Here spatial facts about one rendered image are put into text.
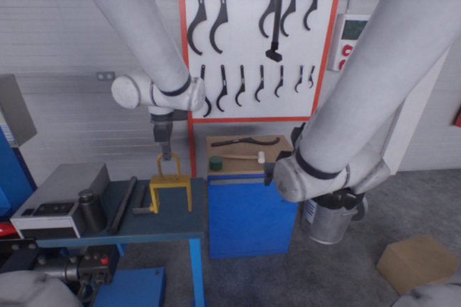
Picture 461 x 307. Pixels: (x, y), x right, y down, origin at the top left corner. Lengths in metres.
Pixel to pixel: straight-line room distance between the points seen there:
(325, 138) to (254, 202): 1.55
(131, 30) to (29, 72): 2.68
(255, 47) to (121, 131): 1.71
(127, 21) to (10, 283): 0.38
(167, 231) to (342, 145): 0.91
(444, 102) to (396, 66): 3.71
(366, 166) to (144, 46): 0.48
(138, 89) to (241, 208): 1.42
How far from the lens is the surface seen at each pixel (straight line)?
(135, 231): 1.19
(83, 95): 2.95
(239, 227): 2.06
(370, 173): 0.54
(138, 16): 0.46
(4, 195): 1.57
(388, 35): 0.32
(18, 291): 0.38
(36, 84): 3.13
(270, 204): 1.95
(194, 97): 0.62
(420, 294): 0.38
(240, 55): 2.58
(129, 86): 0.68
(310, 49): 2.77
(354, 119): 0.35
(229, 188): 1.77
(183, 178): 1.00
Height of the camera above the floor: 1.90
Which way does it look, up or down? 30 degrees down
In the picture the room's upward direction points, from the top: 1 degrees clockwise
